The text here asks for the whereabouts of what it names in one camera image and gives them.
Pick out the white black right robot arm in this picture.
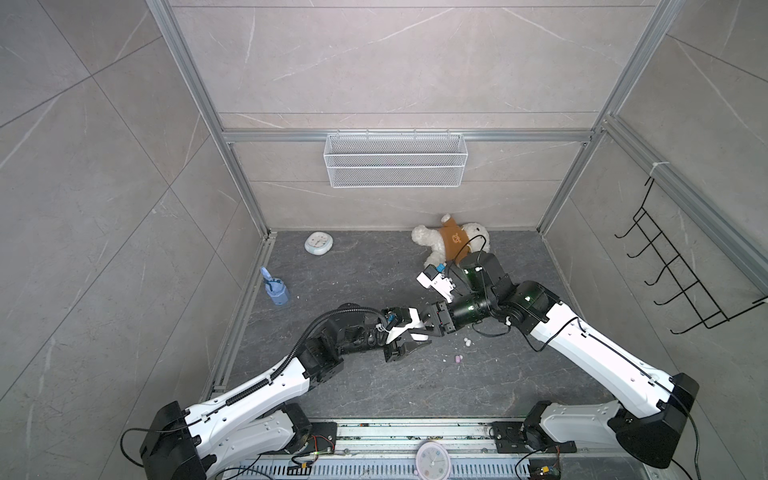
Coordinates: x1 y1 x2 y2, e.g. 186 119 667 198
417 250 699 469

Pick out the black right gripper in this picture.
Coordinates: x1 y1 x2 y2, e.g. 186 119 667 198
410 292 496 338

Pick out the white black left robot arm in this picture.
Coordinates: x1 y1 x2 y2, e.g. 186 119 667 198
121 304 435 479

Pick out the white wire mesh basket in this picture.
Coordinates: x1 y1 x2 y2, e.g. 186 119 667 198
323 133 469 188

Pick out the black wire hook rack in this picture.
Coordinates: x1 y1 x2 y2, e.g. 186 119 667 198
613 176 767 336

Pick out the white teddy bear brown hoodie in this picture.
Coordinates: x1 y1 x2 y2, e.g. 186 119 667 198
411 214 490 267

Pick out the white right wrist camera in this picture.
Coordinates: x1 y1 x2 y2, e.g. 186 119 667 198
416 264 456 304

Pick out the light blue round clock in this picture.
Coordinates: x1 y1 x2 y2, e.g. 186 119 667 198
304 231 334 256

